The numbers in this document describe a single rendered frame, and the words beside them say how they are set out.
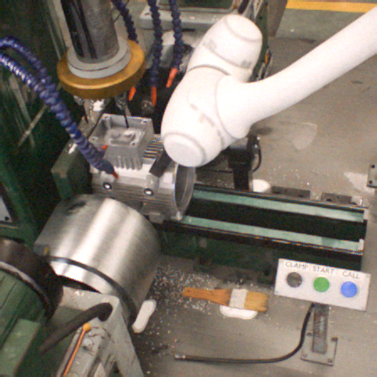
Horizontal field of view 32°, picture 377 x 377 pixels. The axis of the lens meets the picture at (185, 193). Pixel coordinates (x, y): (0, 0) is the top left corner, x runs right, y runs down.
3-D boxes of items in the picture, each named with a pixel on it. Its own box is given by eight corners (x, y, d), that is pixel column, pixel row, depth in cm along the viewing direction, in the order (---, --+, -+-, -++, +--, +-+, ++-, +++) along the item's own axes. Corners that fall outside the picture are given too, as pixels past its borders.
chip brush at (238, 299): (181, 300, 154) (180, 299, 154) (186, 284, 158) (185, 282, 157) (267, 313, 149) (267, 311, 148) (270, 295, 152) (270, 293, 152)
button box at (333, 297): (276, 294, 128) (272, 294, 123) (282, 258, 129) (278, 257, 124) (366, 311, 123) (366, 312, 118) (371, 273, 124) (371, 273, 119)
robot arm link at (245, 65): (190, 55, 124) (169, 98, 116) (225, -7, 112) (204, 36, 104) (240, 82, 126) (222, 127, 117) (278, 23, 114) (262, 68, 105)
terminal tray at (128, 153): (93, 166, 150) (86, 142, 145) (109, 135, 157) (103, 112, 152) (141, 172, 147) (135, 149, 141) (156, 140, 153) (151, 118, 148)
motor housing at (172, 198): (100, 222, 158) (82, 167, 145) (127, 168, 170) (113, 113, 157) (178, 235, 153) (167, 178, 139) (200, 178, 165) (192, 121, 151)
